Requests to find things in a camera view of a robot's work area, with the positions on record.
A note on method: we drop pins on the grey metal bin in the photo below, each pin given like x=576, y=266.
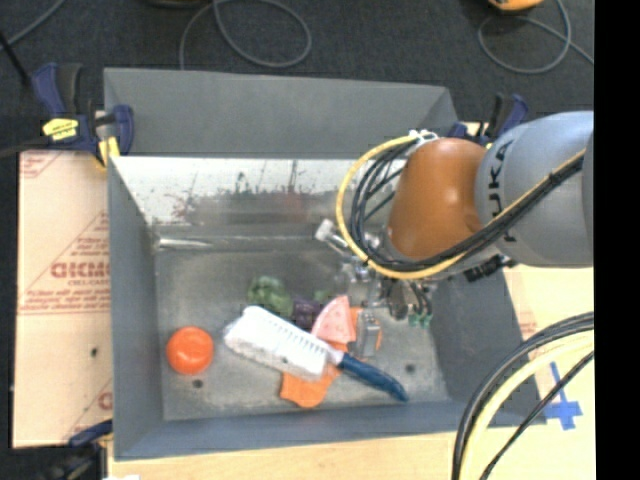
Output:
x=260, y=113

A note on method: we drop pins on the brown cardboard board, red print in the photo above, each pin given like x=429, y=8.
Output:
x=60, y=248

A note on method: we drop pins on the green toy vegetable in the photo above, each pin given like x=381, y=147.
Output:
x=269, y=293

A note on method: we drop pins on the orange flat cloth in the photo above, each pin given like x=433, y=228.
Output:
x=302, y=393

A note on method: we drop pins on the small purple toy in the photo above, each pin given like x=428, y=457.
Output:
x=306, y=310

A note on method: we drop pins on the orange round cup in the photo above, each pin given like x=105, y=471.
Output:
x=189, y=350

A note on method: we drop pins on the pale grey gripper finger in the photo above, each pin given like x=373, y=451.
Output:
x=368, y=335

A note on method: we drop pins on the pink toy melon slice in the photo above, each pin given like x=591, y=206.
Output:
x=334, y=325

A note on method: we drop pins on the black cylinder on white bracket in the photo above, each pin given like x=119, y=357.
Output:
x=482, y=269

